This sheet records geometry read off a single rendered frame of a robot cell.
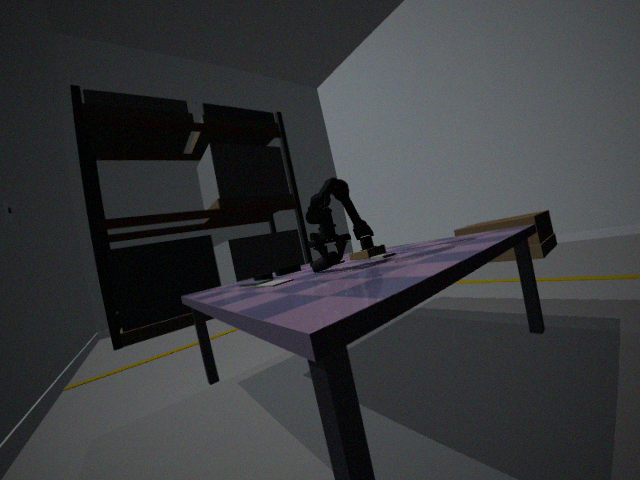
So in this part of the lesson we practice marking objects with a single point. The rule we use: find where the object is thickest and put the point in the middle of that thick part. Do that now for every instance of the dark grey controller unit with green rocker switches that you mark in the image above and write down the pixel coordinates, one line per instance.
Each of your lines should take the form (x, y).
(320, 264)

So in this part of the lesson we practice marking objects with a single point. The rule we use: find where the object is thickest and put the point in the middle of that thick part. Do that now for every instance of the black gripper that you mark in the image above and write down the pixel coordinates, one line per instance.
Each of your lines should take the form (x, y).
(328, 233)

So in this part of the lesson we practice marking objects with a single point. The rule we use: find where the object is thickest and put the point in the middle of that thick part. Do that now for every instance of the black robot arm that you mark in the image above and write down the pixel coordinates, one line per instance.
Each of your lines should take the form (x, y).
(340, 189)

